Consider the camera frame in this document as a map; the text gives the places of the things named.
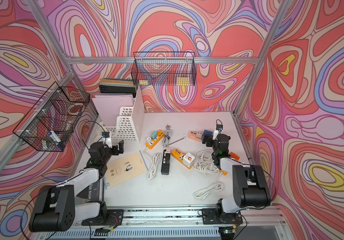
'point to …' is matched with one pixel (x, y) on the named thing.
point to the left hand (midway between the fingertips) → (116, 140)
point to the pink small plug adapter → (168, 150)
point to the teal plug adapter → (153, 135)
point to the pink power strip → (195, 135)
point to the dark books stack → (117, 85)
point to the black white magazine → (94, 193)
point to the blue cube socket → (206, 134)
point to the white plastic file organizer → (129, 125)
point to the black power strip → (165, 163)
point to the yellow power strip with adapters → (160, 135)
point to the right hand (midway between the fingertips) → (212, 136)
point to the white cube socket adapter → (188, 159)
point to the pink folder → (108, 106)
